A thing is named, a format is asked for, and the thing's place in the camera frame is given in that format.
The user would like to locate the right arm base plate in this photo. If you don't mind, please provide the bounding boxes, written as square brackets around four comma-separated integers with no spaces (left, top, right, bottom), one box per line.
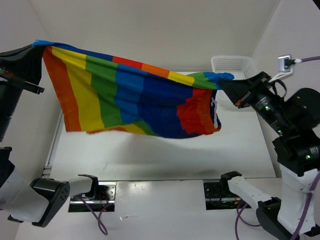
[203,180,242,211]

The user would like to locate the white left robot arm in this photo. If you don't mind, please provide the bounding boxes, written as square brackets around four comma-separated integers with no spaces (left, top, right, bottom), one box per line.
[0,45,100,228]

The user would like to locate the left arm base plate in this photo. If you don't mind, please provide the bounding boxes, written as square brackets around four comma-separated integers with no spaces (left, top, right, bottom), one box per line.
[68,181,117,213]

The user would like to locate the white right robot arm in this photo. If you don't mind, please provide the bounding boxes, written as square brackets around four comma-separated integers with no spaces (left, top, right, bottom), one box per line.
[218,72,320,240]

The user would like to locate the rainbow striped shorts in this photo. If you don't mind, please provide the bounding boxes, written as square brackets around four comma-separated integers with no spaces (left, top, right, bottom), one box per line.
[33,40,234,139]

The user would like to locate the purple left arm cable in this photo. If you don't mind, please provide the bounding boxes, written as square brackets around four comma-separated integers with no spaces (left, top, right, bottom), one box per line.
[77,196,115,236]

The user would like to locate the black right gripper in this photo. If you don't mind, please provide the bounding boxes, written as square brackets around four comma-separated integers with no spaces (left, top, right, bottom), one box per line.
[217,67,292,131]

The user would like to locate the white plastic basket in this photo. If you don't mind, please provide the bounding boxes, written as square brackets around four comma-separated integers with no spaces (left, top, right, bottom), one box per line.
[211,55,257,112]

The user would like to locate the aluminium table edge rail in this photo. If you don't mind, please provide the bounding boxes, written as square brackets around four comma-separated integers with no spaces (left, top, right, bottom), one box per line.
[41,110,64,179]

